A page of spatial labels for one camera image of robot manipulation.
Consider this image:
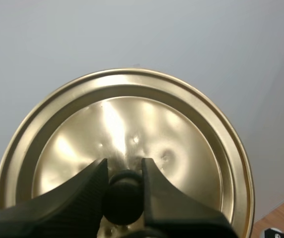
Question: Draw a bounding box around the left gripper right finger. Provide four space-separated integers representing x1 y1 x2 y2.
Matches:
141 157 240 238

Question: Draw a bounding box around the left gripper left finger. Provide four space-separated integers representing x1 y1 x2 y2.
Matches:
0 158 108 238

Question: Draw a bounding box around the gold lid with black knob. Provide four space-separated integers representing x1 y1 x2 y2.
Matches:
0 68 255 238

